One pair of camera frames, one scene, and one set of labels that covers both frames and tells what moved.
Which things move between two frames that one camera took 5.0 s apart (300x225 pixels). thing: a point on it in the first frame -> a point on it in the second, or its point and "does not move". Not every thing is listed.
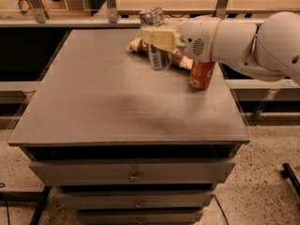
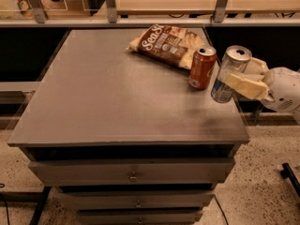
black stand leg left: [36, 216] does not move
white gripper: [196, 37] -> [283, 88]
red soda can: [202, 72] does not move
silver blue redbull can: [160, 59] -> [234, 62]
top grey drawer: [128, 172] does not move
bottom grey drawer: [174, 217] does not move
